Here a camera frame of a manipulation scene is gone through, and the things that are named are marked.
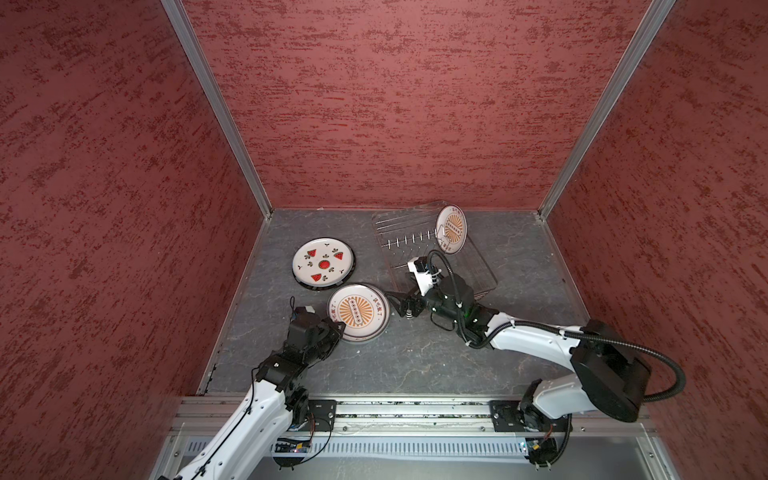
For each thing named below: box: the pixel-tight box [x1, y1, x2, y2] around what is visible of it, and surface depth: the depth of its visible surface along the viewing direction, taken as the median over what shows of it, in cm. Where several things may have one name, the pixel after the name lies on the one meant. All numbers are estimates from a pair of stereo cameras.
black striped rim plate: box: [292, 237, 357, 291], surface depth 102 cm
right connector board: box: [524, 438, 558, 464], surface depth 73 cm
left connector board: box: [274, 442, 310, 453], surface depth 73 cm
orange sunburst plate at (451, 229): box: [436, 204, 468, 255], surface depth 106 cm
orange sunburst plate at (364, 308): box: [327, 283, 391, 345], surface depth 89 cm
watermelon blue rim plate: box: [292, 237, 356, 291], surface depth 102 cm
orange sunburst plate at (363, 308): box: [328, 283, 390, 345], surface depth 89 cm
